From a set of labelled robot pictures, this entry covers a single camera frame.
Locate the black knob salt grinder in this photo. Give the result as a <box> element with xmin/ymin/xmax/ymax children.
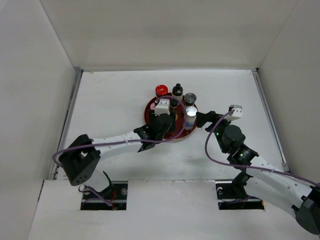
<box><xmin>171</xmin><ymin>83</ymin><xmax>184</xmax><ymax>101</ymax></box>

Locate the red round tray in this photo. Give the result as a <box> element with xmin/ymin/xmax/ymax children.
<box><xmin>144</xmin><ymin>97</ymin><xmax>196</xmax><ymax>141</ymax></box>

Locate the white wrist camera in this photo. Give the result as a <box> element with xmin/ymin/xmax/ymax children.
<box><xmin>154</xmin><ymin>98</ymin><xmax>170</xmax><ymax>117</ymax></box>
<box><xmin>227</xmin><ymin>104</ymin><xmax>243</xmax><ymax>121</ymax></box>

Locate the pink lid spice bottle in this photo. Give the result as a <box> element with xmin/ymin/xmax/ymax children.
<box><xmin>150</xmin><ymin>102</ymin><xmax>156</xmax><ymax>111</ymax></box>

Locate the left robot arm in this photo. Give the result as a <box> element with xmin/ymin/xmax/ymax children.
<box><xmin>58</xmin><ymin>113</ymin><xmax>176</xmax><ymax>186</ymax></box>

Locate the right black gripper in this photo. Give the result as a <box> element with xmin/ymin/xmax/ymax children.
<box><xmin>196</xmin><ymin>111</ymin><xmax>236</xmax><ymax>154</ymax></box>

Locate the blue label silver cap bottle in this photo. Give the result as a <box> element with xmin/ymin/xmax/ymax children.
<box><xmin>184</xmin><ymin>106</ymin><xmax>198</xmax><ymax>130</ymax></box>

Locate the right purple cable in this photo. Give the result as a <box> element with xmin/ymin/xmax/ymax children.
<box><xmin>204</xmin><ymin>109</ymin><xmax>320</xmax><ymax>187</ymax></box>

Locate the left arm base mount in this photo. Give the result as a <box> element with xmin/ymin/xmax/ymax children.
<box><xmin>78</xmin><ymin>171</ymin><xmax>129</xmax><ymax>211</ymax></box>

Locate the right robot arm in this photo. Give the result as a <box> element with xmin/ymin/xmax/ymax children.
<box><xmin>196</xmin><ymin>108</ymin><xmax>320</xmax><ymax>235</ymax></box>

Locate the black lid spice bottle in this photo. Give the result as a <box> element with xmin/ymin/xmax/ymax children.
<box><xmin>170</xmin><ymin>98</ymin><xmax>179</xmax><ymax>112</ymax></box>

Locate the clear cap pepper grinder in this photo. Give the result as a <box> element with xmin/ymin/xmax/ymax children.
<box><xmin>183</xmin><ymin>92</ymin><xmax>197</xmax><ymax>107</ymax></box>

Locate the red lid sauce jar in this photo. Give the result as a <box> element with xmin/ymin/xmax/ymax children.
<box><xmin>155</xmin><ymin>84</ymin><xmax>169</xmax><ymax>98</ymax></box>

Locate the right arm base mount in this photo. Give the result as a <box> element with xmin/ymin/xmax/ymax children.
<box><xmin>215</xmin><ymin>172</ymin><xmax>265</xmax><ymax>210</ymax></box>

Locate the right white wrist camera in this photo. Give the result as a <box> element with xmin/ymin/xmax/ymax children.
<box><xmin>227</xmin><ymin>104</ymin><xmax>243</xmax><ymax>121</ymax></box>

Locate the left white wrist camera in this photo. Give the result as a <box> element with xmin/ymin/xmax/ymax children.
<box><xmin>154</xmin><ymin>98</ymin><xmax>170</xmax><ymax>117</ymax></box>

